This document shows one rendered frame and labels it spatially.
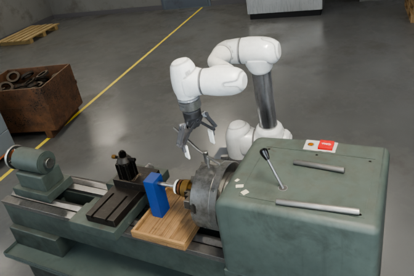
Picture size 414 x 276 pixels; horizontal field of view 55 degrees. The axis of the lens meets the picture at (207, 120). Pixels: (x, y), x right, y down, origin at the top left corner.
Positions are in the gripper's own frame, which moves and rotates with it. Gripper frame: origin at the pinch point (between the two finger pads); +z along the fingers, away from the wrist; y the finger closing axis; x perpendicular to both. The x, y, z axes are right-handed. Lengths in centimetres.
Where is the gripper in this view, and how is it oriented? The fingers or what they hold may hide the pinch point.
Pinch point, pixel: (199, 148)
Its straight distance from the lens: 171.0
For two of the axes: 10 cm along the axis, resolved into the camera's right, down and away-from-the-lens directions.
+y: -7.8, 4.4, -4.5
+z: 1.8, 8.4, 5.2
